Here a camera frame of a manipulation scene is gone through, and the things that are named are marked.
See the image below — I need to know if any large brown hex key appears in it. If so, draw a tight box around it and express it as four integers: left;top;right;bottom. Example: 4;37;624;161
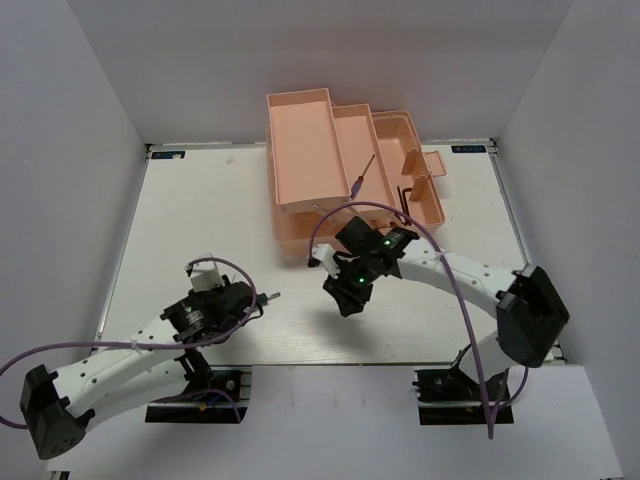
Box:
397;186;412;217

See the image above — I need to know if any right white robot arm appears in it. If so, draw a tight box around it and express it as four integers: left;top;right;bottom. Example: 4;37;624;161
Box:
311;217;570;399

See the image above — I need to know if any pink plastic tool box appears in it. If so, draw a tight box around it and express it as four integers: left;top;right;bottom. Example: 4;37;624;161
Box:
266;88;447;259

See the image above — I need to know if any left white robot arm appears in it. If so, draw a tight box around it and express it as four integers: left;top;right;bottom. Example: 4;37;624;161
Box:
20;280;257;460

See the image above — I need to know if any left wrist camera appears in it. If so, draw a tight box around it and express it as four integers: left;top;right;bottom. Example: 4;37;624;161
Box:
185;257;223;292

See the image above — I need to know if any left blue label sticker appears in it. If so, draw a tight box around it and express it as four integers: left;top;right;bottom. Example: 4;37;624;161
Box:
151;150;186;160

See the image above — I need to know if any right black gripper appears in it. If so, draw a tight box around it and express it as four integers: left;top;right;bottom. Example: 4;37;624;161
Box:
324;254;379;319

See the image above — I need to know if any stubby green screwdriver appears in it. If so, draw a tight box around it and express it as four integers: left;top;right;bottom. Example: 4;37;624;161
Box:
257;292;281;306

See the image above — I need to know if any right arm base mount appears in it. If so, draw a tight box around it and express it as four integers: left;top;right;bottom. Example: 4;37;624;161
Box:
412;368;487;427

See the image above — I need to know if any blue red screwdriver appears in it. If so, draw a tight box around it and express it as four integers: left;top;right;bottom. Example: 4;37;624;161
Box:
350;154;376;200

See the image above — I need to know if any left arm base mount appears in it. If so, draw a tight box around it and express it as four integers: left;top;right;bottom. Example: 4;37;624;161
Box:
145;367;252;425

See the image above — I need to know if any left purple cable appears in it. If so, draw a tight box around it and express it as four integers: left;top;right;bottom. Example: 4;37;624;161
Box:
0;255;264;430

